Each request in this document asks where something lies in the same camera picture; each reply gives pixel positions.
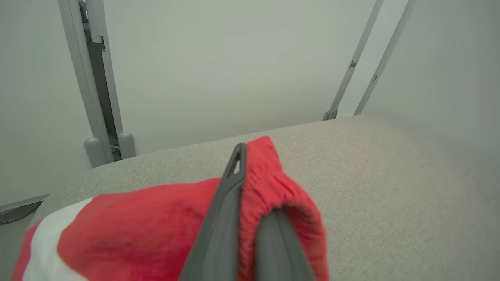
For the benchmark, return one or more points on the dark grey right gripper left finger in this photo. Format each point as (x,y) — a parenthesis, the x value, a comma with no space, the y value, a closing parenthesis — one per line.
(218,234)

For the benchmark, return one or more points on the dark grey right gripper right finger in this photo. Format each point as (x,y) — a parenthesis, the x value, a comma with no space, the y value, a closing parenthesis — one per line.
(277,249)

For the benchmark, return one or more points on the red garment with white stripe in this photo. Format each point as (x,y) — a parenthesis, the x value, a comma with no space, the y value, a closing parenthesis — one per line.
(136,230)

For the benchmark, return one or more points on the grey fabric sofa seat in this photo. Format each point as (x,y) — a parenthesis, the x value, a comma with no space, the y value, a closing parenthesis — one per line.
(390,195)

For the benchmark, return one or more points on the grey partition bottom rail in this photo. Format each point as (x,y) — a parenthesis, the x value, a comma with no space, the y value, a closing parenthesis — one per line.
(21,207)

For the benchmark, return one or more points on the slim grey partition post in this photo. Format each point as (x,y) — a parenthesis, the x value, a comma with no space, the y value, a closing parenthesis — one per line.
(353,64)
(384,58)

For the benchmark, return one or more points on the grey partition post with round feet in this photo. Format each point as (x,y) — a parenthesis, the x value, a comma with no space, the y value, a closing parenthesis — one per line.
(80,70)

